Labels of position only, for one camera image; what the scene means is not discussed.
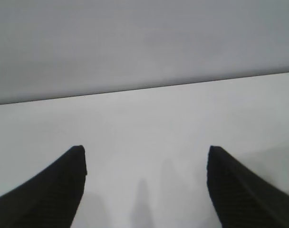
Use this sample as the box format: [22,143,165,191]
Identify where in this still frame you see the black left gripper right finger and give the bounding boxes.
[206,145,289,228]

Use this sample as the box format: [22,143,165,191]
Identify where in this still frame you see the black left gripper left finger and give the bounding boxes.
[0,145,87,228]

